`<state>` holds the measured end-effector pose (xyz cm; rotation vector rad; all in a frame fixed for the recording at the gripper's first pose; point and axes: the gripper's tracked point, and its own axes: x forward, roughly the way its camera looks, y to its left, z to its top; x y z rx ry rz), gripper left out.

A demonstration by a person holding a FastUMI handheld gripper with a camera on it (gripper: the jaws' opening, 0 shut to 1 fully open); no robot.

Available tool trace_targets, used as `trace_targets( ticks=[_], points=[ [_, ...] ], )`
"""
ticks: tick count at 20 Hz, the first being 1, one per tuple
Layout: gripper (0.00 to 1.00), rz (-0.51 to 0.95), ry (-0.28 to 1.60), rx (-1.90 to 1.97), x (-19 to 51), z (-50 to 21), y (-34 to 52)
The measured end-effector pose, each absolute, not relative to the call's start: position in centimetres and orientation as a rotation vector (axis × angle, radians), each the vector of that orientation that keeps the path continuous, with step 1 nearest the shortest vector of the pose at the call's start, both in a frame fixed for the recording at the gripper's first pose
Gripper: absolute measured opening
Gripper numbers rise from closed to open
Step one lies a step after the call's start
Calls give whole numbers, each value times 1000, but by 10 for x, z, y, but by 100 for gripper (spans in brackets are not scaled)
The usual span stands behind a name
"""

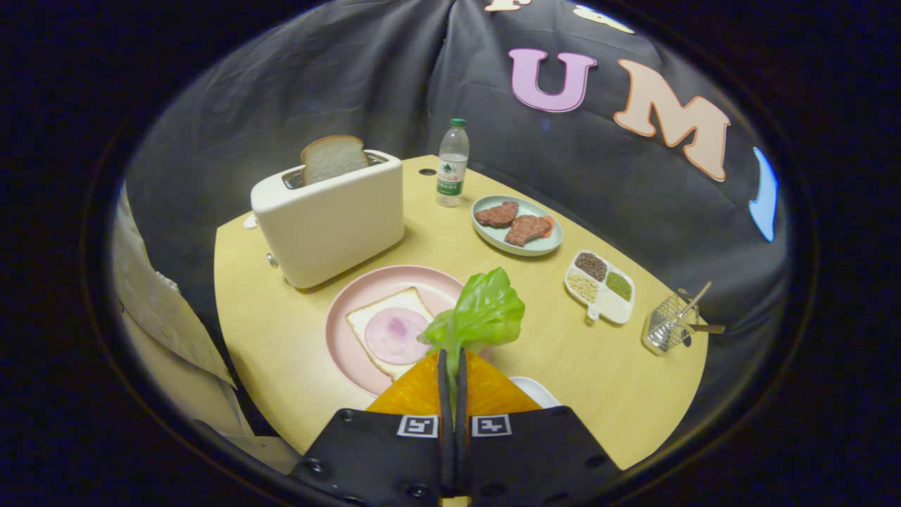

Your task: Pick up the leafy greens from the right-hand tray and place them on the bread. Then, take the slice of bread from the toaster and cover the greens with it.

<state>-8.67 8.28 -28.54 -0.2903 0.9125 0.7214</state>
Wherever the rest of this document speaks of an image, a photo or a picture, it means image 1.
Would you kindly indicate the pink round plate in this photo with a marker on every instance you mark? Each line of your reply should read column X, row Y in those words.
column 373, row 285

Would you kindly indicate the clear water bottle green cap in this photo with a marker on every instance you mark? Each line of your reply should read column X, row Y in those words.
column 452, row 169

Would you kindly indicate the teal round plate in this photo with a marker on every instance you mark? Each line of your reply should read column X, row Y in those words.
column 542, row 246

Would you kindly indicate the brown steak piece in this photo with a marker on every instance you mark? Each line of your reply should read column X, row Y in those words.
column 496, row 214
column 526, row 229

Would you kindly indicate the orange carrot slice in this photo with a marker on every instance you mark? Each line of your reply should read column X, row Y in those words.
column 549, row 225

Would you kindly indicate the green lettuce leaf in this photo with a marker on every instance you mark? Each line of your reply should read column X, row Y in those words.
column 486, row 310

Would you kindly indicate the white toaster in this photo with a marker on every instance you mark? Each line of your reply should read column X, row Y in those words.
column 331, row 225

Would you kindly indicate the person's beige shirt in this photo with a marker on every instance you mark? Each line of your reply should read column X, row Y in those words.
column 155, row 303

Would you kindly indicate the pink ham slice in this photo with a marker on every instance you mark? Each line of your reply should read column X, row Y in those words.
column 394, row 338

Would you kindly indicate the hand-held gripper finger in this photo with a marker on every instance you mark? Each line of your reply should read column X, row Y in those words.
column 445, row 451
column 461, row 451

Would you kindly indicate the white plate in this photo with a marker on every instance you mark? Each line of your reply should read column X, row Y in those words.
column 536, row 393

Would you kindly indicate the toasted bread slice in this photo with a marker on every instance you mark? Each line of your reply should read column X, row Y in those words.
column 331, row 158

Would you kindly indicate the wooden spoon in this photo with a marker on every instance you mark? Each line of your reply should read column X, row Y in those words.
column 707, row 328
column 697, row 296

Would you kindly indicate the white divided grain dish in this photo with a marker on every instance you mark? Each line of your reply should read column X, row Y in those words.
column 612, row 306

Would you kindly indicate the white bread slice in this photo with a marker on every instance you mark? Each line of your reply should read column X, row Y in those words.
column 366, row 320

